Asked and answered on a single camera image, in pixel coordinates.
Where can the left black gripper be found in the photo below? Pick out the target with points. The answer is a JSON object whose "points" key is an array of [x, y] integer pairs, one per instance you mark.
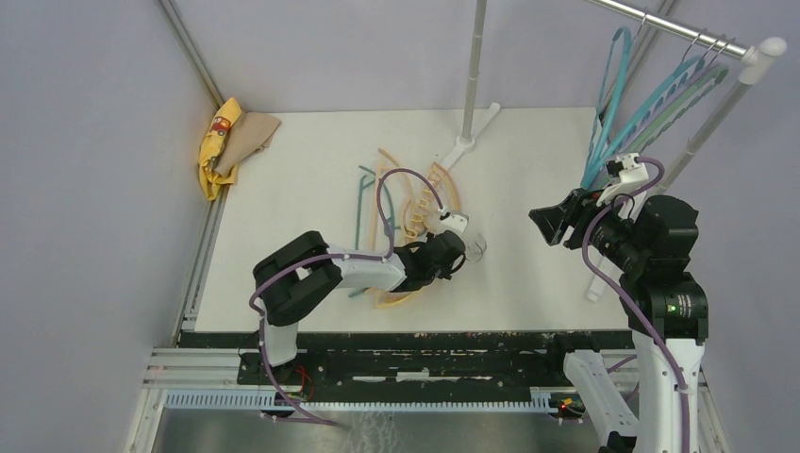
{"points": [[446, 273]]}

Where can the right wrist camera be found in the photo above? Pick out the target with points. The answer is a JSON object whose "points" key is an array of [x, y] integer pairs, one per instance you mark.
{"points": [[626, 174]]}

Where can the purple wavy hanger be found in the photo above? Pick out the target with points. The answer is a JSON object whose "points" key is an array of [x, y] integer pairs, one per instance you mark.
{"points": [[689, 65]]}

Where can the orange wavy hanger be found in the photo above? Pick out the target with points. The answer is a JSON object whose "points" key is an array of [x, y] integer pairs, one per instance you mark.
{"points": [[446, 196]]}

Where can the yellow wavy hanger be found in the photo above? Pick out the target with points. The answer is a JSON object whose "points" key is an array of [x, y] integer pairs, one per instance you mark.
{"points": [[415, 218]]}

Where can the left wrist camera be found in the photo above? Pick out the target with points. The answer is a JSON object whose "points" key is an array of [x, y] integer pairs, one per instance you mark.
{"points": [[453, 221]]}

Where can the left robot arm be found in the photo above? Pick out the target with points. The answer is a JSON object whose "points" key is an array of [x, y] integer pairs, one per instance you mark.
{"points": [[293, 281]]}

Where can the blue wavy hanger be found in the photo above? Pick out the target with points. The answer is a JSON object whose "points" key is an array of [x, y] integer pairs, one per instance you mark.
{"points": [[690, 81], [601, 146]]}

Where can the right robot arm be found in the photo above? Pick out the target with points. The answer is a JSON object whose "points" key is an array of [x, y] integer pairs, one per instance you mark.
{"points": [[644, 260]]}

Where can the white garment rack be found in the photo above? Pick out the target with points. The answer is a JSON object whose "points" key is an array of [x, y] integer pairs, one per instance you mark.
{"points": [[743, 177]]}

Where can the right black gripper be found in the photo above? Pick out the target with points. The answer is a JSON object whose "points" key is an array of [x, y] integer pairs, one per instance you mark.
{"points": [[554, 220]]}

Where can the yellow patterned cloth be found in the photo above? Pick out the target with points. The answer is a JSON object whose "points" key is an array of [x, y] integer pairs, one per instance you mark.
{"points": [[212, 148]]}

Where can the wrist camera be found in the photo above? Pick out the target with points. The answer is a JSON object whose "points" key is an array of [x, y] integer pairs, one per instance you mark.
{"points": [[626, 174], [453, 221]]}

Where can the green wavy hanger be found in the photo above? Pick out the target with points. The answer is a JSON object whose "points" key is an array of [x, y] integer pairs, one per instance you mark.
{"points": [[682, 94]]}

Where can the beige cloth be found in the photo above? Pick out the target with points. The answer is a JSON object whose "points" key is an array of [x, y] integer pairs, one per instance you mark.
{"points": [[251, 133]]}

